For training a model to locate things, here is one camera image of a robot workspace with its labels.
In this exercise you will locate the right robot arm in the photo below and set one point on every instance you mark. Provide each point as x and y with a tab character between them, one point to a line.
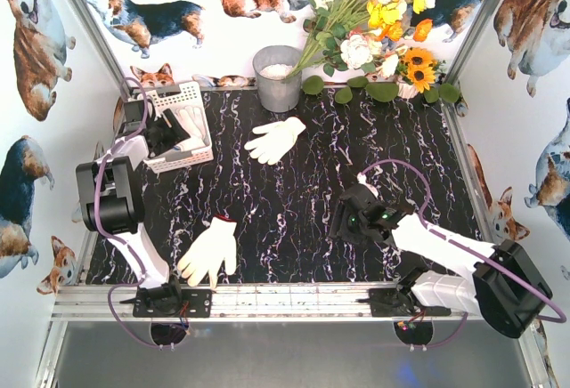
499	283

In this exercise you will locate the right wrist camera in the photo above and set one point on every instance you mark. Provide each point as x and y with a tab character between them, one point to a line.
361	178

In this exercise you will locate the artificial flower bouquet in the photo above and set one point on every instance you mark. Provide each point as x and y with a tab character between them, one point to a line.
365	35

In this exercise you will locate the grey metal bucket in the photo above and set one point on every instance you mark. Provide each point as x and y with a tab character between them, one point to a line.
278	84

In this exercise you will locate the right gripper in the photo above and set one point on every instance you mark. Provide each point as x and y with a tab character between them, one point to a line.
349	206

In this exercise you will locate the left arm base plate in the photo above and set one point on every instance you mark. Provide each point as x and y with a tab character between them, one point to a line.
171	302

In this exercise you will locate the small sunflower pot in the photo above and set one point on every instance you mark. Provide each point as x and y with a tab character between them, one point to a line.
418	71

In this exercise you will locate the white plastic storage basket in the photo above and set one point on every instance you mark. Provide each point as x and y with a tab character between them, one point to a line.
176	97

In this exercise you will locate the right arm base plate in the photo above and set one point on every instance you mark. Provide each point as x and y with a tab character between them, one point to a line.
399	302

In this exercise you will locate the cream knit glove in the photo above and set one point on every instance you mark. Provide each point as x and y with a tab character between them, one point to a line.
274	140

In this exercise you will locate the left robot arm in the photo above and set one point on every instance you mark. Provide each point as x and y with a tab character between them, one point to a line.
111	199

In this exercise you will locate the orange dotted glove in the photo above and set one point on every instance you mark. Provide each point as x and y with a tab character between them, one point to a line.
190	118

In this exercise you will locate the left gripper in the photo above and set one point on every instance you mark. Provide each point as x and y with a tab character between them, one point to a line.
165	128

